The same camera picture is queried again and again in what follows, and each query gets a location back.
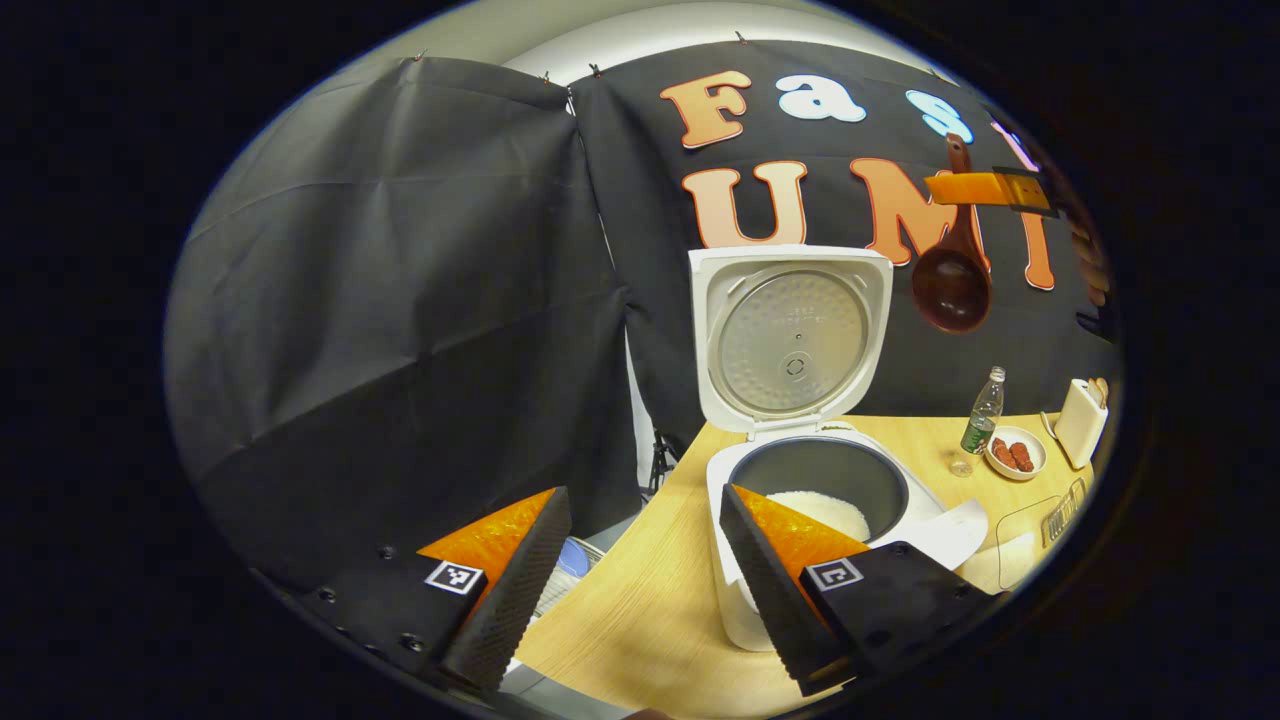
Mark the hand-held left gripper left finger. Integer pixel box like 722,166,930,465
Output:
290,487,574,697

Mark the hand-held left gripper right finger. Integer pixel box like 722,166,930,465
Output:
718,484,1001,699

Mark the brown wooden spoon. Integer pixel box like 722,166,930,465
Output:
911,134,994,335

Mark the white rice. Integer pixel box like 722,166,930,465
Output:
765,490,872,544

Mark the white rice cooker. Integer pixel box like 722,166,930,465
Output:
688,245,947,654

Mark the black stand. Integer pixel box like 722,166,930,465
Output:
645,428,684,494

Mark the white paper sheet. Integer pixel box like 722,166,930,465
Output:
894,497,992,572

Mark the clear plastic water bottle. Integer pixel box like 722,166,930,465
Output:
950,366,1007,478

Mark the white toaster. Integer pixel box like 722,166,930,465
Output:
1052,378,1110,472

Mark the clear plastic tray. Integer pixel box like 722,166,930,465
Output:
994,494,1087,593

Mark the white round plate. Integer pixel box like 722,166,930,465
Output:
984,426,1049,483

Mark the black backdrop cloth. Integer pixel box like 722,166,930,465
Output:
163,38,1123,591

